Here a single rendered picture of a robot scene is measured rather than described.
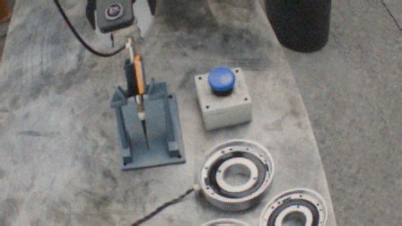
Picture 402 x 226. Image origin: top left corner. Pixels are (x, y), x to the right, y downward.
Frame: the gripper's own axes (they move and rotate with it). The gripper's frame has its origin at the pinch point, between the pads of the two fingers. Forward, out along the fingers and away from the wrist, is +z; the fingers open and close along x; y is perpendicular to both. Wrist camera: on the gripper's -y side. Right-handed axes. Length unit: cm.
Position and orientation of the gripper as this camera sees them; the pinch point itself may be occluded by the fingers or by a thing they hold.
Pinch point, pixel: (126, 39)
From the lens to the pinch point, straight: 75.8
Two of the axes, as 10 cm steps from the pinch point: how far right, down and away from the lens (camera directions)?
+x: -9.9, 1.7, -0.1
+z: 0.9, 6.1, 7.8
